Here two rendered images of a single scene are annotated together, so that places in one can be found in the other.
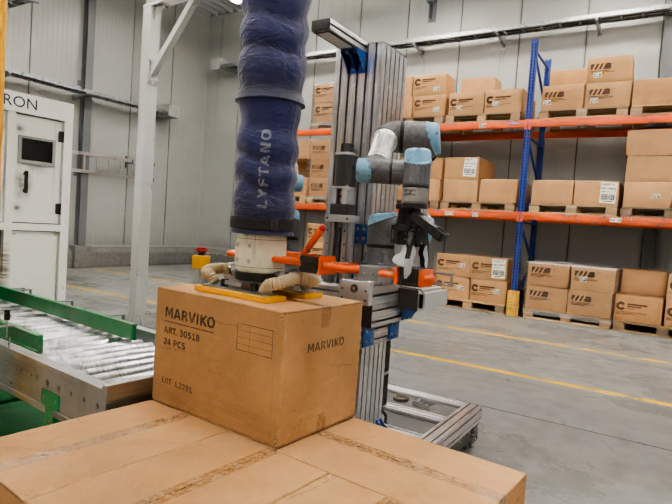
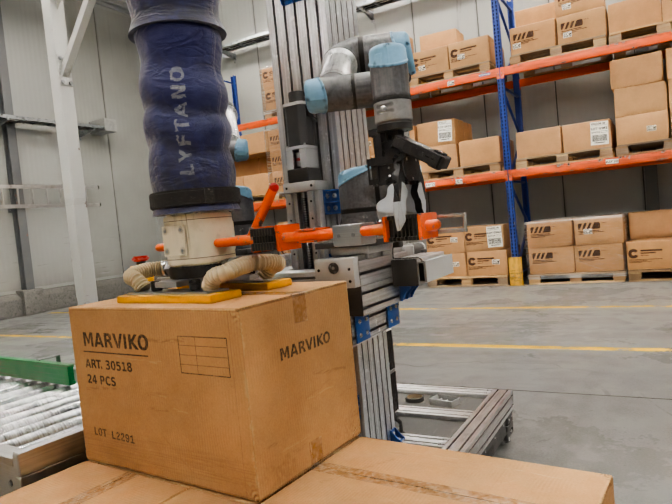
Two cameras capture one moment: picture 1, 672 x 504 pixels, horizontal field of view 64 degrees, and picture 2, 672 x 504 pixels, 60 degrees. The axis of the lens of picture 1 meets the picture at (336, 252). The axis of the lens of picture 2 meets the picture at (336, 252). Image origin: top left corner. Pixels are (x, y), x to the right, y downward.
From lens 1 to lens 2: 0.40 m
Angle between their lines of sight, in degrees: 2
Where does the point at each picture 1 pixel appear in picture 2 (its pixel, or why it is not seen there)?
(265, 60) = not seen: outside the picture
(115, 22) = (27, 36)
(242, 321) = (183, 333)
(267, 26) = not seen: outside the picture
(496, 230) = (484, 196)
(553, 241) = (547, 197)
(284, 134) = (202, 71)
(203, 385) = (147, 430)
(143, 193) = (77, 212)
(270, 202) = (198, 165)
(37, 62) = not seen: outside the picture
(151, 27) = (53, 18)
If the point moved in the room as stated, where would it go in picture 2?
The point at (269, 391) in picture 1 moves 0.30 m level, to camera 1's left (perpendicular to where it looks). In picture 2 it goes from (235, 424) to (87, 440)
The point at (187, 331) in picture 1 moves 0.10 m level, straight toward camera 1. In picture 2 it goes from (115, 360) to (111, 369)
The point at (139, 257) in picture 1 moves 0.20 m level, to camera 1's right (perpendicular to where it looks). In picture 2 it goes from (85, 287) to (110, 285)
